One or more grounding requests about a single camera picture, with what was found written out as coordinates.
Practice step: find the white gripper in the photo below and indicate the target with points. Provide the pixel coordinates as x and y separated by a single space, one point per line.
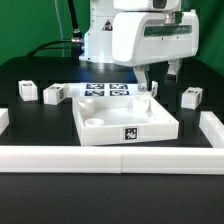
140 38

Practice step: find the white square table top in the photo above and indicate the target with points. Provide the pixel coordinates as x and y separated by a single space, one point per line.
122 119

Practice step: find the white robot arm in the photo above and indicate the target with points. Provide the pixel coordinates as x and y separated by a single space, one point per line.
98 39

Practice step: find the white fiducial marker base sheet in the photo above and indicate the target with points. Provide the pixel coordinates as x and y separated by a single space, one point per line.
101 89

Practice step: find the white right fence rail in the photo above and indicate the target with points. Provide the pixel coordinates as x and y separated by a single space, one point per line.
212 128

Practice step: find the white fence rail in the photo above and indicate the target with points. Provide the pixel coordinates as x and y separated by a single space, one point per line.
4 119
212 128
119 160

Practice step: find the white front fence rail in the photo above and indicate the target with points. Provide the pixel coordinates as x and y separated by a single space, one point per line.
119 160

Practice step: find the white left fence rail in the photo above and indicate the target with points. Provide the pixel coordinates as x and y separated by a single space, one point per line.
4 119

